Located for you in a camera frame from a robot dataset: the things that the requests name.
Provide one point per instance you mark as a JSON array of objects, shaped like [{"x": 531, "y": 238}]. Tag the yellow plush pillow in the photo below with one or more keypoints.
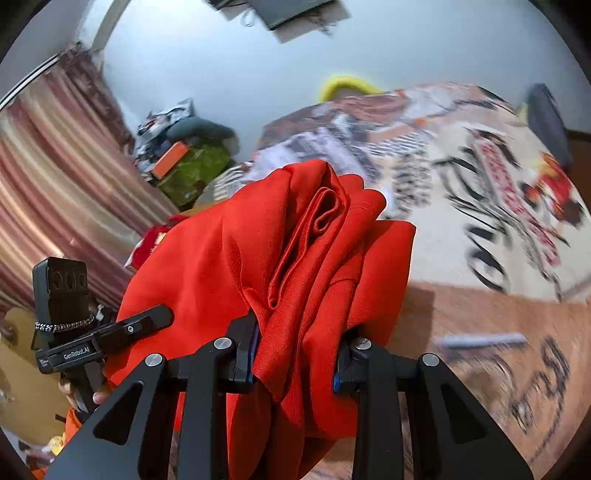
[{"x": 344, "y": 85}]

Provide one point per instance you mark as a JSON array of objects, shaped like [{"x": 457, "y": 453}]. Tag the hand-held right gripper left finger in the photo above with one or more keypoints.
[{"x": 244, "y": 364}]

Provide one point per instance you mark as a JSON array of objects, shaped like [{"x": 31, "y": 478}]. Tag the orange box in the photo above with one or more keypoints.
[{"x": 168, "y": 161}]

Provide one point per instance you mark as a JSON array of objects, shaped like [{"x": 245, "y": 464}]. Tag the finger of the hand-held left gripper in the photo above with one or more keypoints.
[{"x": 138, "y": 323}]

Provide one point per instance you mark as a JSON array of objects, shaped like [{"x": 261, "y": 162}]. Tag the striped curtain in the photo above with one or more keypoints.
[{"x": 55, "y": 184}]

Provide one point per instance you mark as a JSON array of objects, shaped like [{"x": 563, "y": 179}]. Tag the red zip jacket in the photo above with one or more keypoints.
[{"x": 207, "y": 258}]

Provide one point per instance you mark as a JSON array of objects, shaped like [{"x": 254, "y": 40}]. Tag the curtain rail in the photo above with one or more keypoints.
[{"x": 32, "y": 76}]

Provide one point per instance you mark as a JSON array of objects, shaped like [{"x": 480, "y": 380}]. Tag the black wall monitor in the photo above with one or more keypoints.
[{"x": 291, "y": 11}]

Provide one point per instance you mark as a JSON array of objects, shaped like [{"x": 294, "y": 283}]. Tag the person's left hand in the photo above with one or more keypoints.
[{"x": 102, "y": 398}]

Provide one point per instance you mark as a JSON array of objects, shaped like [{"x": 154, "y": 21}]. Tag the dark green cushion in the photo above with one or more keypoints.
[{"x": 198, "y": 127}]

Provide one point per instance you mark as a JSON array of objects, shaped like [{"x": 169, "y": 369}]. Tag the printed blanket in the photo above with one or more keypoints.
[{"x": 461, "y": 258}]

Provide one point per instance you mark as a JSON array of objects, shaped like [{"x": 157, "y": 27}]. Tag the green patterned cloth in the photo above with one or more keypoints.
[{"x": 198, "y": 170}]

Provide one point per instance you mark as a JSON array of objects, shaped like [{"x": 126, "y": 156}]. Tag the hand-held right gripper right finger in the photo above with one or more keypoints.
[{"x": 346, "y": 374}]

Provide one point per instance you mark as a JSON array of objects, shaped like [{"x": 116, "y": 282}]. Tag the pile of printed papers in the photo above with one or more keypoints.
[{"x": 161, "y": 120}]

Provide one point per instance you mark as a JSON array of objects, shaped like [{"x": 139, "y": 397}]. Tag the red plush toy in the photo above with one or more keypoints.
[{"x": 143, "y": 249}]

